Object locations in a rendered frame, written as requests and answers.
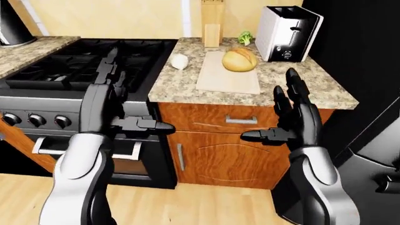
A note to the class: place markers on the round golden bread loaf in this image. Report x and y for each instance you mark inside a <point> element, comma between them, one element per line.
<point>239,59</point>

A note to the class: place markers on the pale wooden cutting board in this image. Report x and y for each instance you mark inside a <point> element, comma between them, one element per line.
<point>228,75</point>

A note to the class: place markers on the white and silver toaster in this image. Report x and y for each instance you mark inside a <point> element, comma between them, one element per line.
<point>284,35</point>

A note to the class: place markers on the green broccoli floret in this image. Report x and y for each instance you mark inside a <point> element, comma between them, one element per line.
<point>245,37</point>

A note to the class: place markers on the black stove knob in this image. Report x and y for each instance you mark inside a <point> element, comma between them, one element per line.
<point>37,120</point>
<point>62,121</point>
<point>11,119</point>

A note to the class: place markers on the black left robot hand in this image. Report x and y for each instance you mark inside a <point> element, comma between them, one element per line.
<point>93,110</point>

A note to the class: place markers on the wooden base cabinet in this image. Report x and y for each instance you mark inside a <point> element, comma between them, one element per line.
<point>231,145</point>

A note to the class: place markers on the black and silver kettle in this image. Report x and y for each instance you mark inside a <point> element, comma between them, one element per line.
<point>12,23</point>

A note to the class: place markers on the wooden knife block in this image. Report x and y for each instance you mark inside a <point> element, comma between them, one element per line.
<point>213,25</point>

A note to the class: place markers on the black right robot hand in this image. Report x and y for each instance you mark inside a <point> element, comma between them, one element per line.
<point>304,124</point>

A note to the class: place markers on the black gas stove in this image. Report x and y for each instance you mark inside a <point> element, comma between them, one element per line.
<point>75,98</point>

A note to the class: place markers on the black and silver refrigerator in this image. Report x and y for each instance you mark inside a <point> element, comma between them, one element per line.
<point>368,145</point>

